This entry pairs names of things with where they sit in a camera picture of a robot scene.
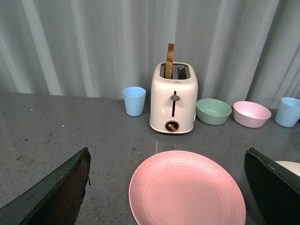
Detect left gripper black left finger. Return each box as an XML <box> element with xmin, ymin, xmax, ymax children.
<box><xmin>0</xmin><ymin>147</ymin><xmax>91</xmax><ymax>225</ymax></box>

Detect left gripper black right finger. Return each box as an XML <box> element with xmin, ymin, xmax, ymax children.
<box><xmin>244</xmin><ymin>148</ymin><xmax>300</xmax><ymax>225</ymax></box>

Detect white plate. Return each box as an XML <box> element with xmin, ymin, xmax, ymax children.
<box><xmin>276</xmin><ymin>161</ymin><xmax>300</xmax><ymax>176</ymax></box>

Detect pink plate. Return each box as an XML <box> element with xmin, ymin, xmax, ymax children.
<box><xmin>128</xmin><ymin>150</ymin><xmax>246</xmax><ymax>225</ymax></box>

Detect light blue cup right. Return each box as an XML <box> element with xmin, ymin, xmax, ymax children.
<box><xmin>275</xmin><ymin>97</ymin><xmax>300</xmax><ymax>128</ymax></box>

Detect light blue cup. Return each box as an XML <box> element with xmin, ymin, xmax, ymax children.
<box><xmin>123</xmin><ymin>87</ymin><xmax>146</xmax><ymax>117</ymax></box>
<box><xmin>275</xmin><ymin>97</ymin><xmax>300</xmax><ymax>128</ymax></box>

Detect pink bowl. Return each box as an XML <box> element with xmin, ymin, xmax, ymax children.
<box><xmin>233</xmin><ymin>101</ymin><xmax>271</xmax><ymax>128</ymax></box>

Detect green bowl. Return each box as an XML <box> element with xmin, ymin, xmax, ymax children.
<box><xmin>196</xmin><ymin>98</ymin><xmax>232</xmax><ymax>126</ymax></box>

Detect light blue cup left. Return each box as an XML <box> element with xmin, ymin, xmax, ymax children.
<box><xmin>123</xmin><ymin>87</ymin><xmax>146</xmax><ymax>117</ymax></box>

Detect cream two-slot toaster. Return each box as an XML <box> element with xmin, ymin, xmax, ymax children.
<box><xmin>150</xmin><ymin>62</ymin><xmax>198</xmax><ymax>134</ymax></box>

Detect grey curtain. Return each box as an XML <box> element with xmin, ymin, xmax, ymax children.
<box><xmin>0</xmin><ymin>0</ymin><xmax>300</xmax><ymax>109</ymax></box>

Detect toast slice in toaster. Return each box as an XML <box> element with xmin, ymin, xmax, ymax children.
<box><xmin>165</xmin><ymin>43</ymin><xmax>174</xmax><ymax>79</ymax></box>

